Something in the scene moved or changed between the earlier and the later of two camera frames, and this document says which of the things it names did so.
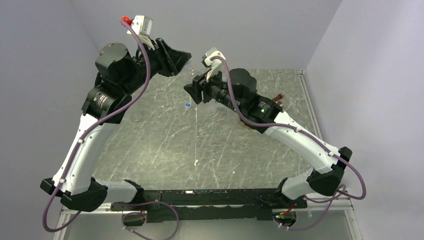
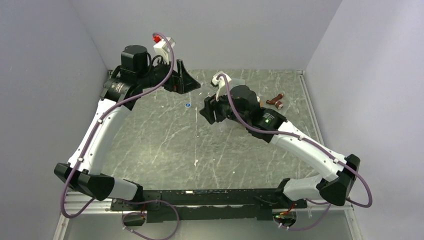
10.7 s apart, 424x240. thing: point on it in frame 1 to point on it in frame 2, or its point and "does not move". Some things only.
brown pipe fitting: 279,96 does not move
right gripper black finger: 195,89 to 208,111
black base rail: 211,205 does not move
